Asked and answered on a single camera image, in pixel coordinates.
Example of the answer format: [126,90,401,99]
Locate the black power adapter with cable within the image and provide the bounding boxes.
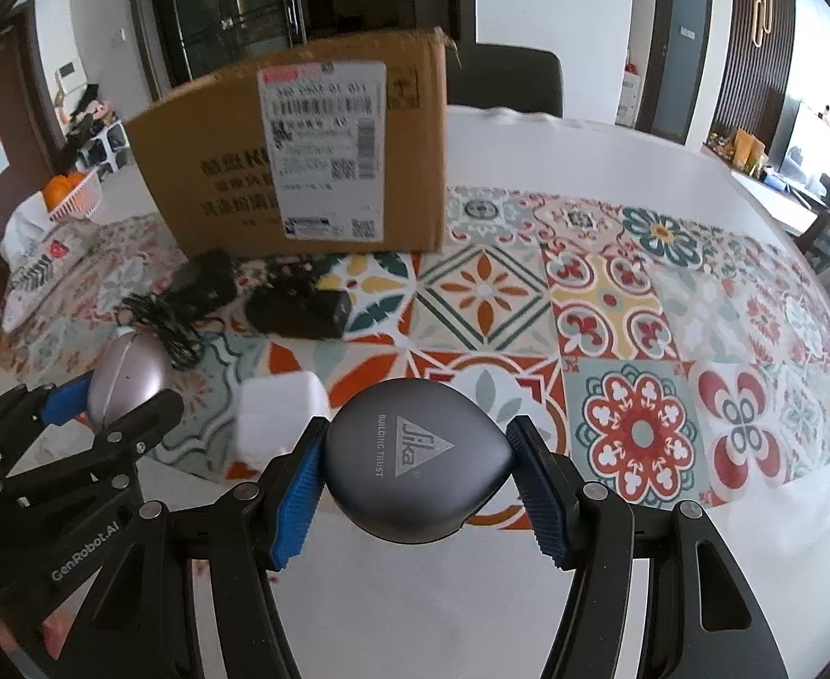
[120,250,238,371]

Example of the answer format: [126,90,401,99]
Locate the white basket of oranges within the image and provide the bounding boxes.
[42,169,103,222]

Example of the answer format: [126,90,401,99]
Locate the white sideboard cabinet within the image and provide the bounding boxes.
[700,144,818,236]

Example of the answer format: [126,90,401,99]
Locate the black rectangular device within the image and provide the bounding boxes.
[244,257,352,340]

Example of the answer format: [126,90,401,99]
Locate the silver egg-shaped device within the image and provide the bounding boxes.
[87,331,174,434]

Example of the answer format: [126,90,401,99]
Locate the brown cardboard box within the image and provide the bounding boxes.
[126,29,451,257]

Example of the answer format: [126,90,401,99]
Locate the dark dining chair right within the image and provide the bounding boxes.
[447,43,564,118]

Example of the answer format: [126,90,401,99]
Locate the white square power adapter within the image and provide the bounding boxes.
[234,371,330,471]

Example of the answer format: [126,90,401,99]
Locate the floral tissue pouch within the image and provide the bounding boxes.
[0,192,100,334]

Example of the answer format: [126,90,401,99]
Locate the dark grey Sika case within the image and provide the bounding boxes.
[324,379,513,544]

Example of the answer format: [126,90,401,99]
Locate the patterned tile table mat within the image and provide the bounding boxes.
[0,184,830,511]

